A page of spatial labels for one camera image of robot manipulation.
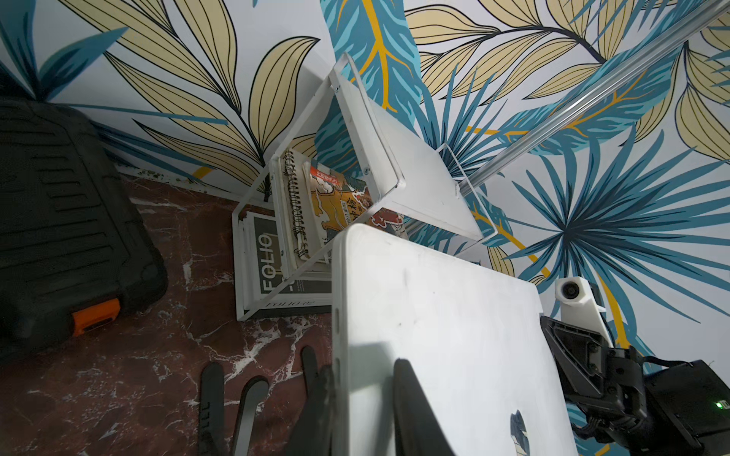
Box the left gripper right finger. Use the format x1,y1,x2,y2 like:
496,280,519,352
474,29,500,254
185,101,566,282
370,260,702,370
393,358,454,455

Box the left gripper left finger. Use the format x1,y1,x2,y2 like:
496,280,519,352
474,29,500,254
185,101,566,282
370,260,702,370
283,346,336,456

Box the white folio book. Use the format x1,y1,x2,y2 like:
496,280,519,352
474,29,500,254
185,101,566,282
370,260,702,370
234,212,331,321

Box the right aluminium corner post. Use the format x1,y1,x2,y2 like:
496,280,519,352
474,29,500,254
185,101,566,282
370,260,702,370
457,1,729,196

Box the black tool case orange latches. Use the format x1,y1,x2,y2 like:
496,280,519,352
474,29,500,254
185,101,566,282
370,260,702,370
1,98,168,364

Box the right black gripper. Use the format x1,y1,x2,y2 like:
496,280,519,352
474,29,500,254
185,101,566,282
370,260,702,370
540,315,649,422

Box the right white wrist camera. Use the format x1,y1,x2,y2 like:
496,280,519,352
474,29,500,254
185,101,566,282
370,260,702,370
555,277,614,348

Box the silver laptop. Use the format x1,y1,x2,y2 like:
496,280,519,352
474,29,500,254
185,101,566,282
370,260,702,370
332,224,577,455

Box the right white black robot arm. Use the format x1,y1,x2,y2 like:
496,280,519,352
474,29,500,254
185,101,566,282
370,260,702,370
540,317,729,455

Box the grey laptop stand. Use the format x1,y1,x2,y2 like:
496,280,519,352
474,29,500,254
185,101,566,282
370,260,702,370
197,362,269,456

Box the white two-tier shelf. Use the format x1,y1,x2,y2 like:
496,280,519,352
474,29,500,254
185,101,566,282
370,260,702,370
231,52,498,322

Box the orange illustrated book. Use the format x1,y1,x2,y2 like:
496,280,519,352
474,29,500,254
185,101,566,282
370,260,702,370
303,160,374,244

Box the spiral notebook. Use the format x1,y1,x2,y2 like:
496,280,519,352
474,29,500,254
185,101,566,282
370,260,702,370
271,149,326,276

